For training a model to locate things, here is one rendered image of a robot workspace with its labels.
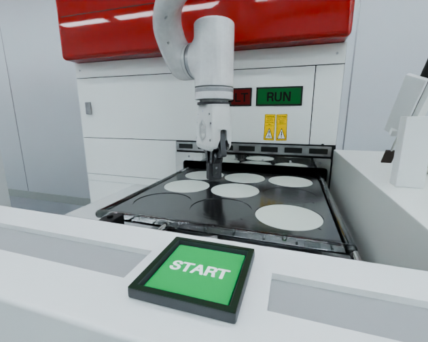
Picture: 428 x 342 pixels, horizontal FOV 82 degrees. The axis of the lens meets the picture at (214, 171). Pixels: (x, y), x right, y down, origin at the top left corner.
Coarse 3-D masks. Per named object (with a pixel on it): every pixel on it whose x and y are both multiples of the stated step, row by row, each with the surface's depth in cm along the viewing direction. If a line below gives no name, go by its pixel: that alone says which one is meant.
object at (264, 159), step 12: (180, 156) 76; (192, 156) 74; (204, 156) 73; (228, 156) 71; (240, 156) 70; (252, 156) 69; (264, 156) 68; (276, 156) 67; (288, 156) 67; (180, 168) 77
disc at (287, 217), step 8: (264, 208) 41; (272, 208) 41; (280, 208) 41; (288, 208) 41; (296, 208) 41; (304, 208) 41; (256, 216) 37; (264, 216) 37; (272, 216) 37; (280, 216) 37; (288, 216) 37; (296, 216) 37; (304, 216) 37; (312, 216) 37; (320, 216) 37; (272, 224) 35; (280, 224) 35; (288, 224) 35; (296, 224) 35; (304, 224) 35; (312, 224) 35; (320, 224) 35
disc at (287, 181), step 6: (270, 180) 58; (276, 180) 58; (282, 180) 58; (288, 180) 58; (294, 180) 58; (300, 180) 58; (306, 180) 58; (288, 186) 54; (294, 186) 54; (300, 186) 54; (306, 186) 54
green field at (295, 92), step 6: (258, 90) 66; (264, 90) 65; (270, 90) 65; (276, 90) 64; (282, 90) 64; (288, 90) 63; (294, 90) 63; (300, 90) 63; (258, 96) 66; (264, 96) 66; (270, 96) 65; (276, 96) 65; (282, 96) 64; (288, 96) 64; (294, 96) 63; (300, 96) 63; (258, 102) 66; (264, 102) 66; (270, 102) 65; (276, 102) 65; (282, 102) 64; (288, 102) 64; (294, 102) 64
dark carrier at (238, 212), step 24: (192, 168) 71; (144, 192) 49; (168, 192) 49; (192, 192) 49; (264, 192) 50; (288, 192) 50; (312, 192) 49; (168, 216) 37; (192, 216) 37; (216, 216) 38; (240, 216) 38; (336, 240) 30
